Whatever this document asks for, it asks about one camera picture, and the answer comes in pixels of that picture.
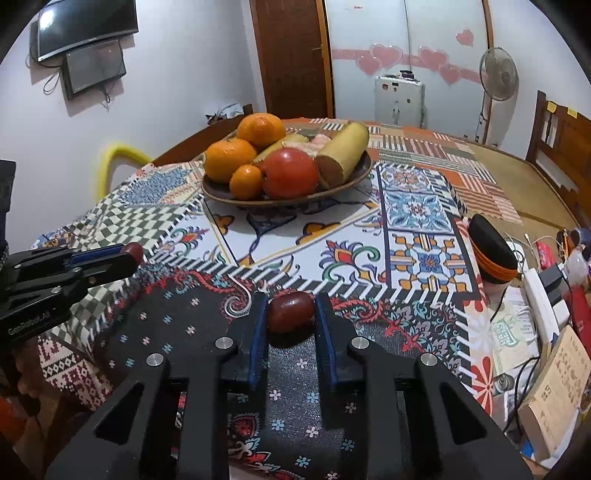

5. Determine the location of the thin yellow vegetable stick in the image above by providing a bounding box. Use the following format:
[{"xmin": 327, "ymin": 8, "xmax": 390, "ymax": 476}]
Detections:
[{"xmin": 252, "ymin": 134, "xmax": 310, "ymax": 167}]

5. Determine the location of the large plain orange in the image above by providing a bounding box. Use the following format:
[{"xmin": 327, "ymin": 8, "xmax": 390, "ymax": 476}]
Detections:
[{"xmin": 237, "ymin": 112, "xmax": 287, "ymax": 148}]

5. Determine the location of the white power strip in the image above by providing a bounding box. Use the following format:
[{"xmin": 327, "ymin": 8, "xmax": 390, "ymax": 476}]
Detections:
[{"xmin": 522, "ymin": 268, "xmax": 571, "ymax": 342}]

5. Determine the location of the tan printed book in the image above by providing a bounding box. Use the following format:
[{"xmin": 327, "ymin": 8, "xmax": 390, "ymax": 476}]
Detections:
[{"xmin": 517, "ymin": 325, "xmax": 591, "ymax": 462}]

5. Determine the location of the brown round plate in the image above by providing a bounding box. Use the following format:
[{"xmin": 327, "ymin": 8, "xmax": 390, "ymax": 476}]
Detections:
[{"xmin": 201, "ymin": 148, "xmax": 374, "ymax": 210}]

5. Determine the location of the patchwork printed blanket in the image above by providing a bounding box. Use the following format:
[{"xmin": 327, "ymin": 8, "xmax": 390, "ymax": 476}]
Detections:
[{"xmin": 28, "ymin": 117, "xmax": 525, "ymax": 480}]

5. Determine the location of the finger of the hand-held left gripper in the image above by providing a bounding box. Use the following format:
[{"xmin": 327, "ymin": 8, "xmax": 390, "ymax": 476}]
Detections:
[
  {"xmin": 9, "ymin": 255, "xmax": 145, "ymax": 320},
  {"xmin": 8, "ymin": 244, "xmax": 125, "ymax": 290}
]

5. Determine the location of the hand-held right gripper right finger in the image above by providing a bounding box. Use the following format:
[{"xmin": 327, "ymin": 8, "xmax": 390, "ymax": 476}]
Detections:
[{"xmin": 314, "ymin": 292, "xmax": 536, "ymax": 480}]

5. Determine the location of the pile of clothes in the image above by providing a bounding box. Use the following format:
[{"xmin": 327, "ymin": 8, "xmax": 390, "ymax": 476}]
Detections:
[{"xmin": 205, "ymin": 104, "xmax": 245, "ymax": 125}]

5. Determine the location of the white appliance box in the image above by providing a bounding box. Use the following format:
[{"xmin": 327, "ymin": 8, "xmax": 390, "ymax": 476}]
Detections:
[{"xmin": 374, "ymin": 75, "xmax": 426, "ymax": 126}]

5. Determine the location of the small black monitor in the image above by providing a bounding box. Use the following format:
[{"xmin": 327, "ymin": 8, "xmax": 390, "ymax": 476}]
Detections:
[{"xmin": 62, "ymin": 39, "xmax": 127, "ymax": 100}]

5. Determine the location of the brown wooden door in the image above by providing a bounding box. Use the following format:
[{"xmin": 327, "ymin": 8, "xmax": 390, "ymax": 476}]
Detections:
[{"xmin": 249, "ymin": 0, "xmax": 335, "ymax": 120}]

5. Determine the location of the black orange glasses case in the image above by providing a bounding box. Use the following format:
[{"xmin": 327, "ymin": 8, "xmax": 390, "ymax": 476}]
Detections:
[{"xmin": 467, "ymin": 215, "xmax": 519, "ymax": 284}]

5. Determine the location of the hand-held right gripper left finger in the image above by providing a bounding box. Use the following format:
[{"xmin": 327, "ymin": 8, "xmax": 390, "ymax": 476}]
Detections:
[{"xmin": 44, "ymin": 292, "xmax": 271, "ymax": 480}]

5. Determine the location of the green printed paper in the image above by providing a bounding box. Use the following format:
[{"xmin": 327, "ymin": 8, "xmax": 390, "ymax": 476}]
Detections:
[{"xmin": 489, "ymin": 286, "xmax": 541, "ymax": 370}]

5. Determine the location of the large orange with sticker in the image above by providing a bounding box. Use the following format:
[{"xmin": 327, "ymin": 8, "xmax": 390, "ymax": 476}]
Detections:
[{"xmin": 204, "ymin": 138, "xmax": 258, "ymax": 184}]

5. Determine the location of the black wall television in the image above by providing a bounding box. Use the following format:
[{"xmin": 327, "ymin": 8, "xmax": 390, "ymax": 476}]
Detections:
[{"xmin": 36, "ymin": 0, "xmax": 139, "ymax": 63}]

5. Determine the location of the standing fan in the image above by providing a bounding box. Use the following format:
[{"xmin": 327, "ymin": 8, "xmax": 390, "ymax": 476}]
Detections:
[{"xmin": 475, "ymin": 46, "xmax": 519, "ymax": 144}]

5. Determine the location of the woven bed mat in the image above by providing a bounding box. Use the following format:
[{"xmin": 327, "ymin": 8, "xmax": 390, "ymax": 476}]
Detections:
[{"xmin": 277, "ymin": 117, "xmax": 583, "ymax": 232}]

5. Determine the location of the thick yellow vegetable stick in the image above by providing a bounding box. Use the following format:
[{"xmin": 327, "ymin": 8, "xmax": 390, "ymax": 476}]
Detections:
[{"xmin": 314, "ymin": 121, "xmax": 371, "ymax": 188}]

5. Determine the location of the yellow foam tube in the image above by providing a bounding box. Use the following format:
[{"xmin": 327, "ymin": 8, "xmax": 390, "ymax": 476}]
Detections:
[{"xmin": 95, "ymin": 143, "xmax": 153, "ymax": 204}]

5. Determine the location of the red tomato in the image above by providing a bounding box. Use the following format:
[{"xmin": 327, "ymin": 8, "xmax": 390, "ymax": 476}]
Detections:
[{"xmin": 262, "ymin": 148, "xmax": 320, "ymax": 200}]

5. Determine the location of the person's orange clothing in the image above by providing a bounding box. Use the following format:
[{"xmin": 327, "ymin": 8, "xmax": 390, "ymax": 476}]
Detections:
[{"xmin": 0, "ymin": 397, "xmax": 28, "ymax": 453}]

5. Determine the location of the small mandarin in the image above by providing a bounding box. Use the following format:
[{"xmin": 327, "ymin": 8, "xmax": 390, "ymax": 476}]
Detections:
[{"xmin": 229, "ymin": 164, "xmax": 265, "ymax": 200}]

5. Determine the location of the frosted glass sliding door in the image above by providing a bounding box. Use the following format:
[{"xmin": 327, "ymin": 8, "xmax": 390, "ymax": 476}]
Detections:
[{"xmin": 323, "ymin": 0, "xmax": 495, "ymax": 139}]

